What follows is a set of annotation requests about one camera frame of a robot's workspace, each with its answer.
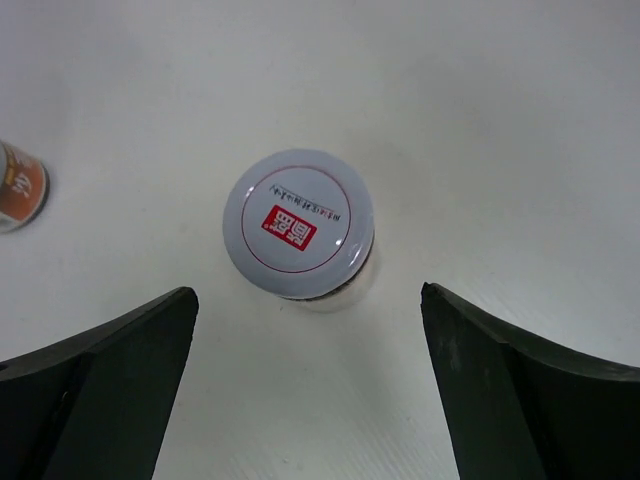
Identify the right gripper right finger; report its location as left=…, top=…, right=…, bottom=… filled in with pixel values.
left=421, top=283, right=639, bottom=479

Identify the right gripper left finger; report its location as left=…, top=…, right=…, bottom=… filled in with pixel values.
left=1, top=287, right=199, bottom=479

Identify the silver lid jar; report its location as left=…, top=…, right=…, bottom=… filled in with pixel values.
left=1, top=141, right=50, bottom=234

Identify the white lid spice jar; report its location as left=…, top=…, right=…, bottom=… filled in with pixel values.
left=222, top=149, right=377, bottom=312

